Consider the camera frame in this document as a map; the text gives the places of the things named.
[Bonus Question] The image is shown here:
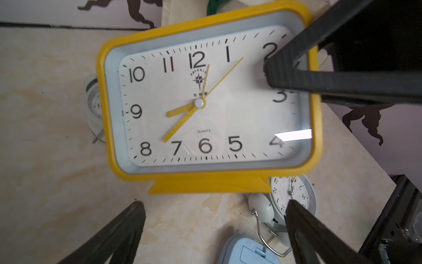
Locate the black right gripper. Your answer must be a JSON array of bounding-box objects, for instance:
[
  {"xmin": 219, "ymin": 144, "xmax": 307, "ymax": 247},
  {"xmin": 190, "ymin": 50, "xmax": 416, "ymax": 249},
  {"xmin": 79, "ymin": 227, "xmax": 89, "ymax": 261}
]
[{"xmin": 264, "ymin": 1, "xmax": 422, "ymax": 106}]

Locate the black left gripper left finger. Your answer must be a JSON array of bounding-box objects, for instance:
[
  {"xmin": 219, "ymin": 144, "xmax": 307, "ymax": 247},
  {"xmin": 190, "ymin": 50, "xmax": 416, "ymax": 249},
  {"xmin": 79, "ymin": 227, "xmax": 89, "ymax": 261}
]
[{"xmin": 60, "ymin": 201, "xmax": 146, "ymax": 264}]

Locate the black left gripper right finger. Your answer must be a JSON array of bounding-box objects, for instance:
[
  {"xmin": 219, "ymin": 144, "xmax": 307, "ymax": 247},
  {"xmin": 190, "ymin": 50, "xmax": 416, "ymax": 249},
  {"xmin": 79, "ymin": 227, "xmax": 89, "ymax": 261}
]
[{"xmin": 285, "ymin": 200, "xmax": 370, "ymax": 264}]

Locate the yellow rectangular alarm clock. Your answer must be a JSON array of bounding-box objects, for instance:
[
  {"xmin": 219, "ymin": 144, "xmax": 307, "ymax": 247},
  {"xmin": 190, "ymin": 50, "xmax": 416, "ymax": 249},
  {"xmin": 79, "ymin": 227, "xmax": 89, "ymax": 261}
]
[{"xmin": 97, "ymin": 1, "xmax": 323, "ymax": 194}]

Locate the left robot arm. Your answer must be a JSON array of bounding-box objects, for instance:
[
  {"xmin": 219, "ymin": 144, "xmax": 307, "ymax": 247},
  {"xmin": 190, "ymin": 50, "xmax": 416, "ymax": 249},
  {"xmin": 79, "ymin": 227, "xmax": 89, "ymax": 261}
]
[{"xmin": 63, "ymin": 175, "xmax": 422, "ymax": 264}]

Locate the large white twin bell clock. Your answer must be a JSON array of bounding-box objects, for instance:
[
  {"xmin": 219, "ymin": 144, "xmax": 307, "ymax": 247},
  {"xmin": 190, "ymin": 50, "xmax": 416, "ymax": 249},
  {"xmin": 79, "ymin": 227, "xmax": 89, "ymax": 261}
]
[{"xmin": 248, "ymin": 175, "xmax": 317, "ymax": 257}]

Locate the blue clock face down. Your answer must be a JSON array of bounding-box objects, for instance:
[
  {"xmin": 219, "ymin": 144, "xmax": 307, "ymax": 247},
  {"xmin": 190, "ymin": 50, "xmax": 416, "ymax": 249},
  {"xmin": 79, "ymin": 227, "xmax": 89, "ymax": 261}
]
[{"xmin": 217, "ymin": 234, "xmax": 281, "ymax": 264}]

